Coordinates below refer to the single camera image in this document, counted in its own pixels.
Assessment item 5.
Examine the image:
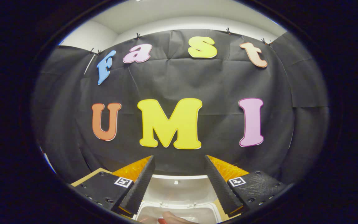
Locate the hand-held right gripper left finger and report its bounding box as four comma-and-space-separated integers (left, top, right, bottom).
73, 156, 156, 216

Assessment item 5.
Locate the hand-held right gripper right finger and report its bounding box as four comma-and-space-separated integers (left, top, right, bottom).
204, 155, 287, 217

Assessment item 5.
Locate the white desktop garbage bin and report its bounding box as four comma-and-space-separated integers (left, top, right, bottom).
135, 174, 223, 224

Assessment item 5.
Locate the black backdrop cloth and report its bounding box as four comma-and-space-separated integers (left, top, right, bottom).
31, 29, 330, 184

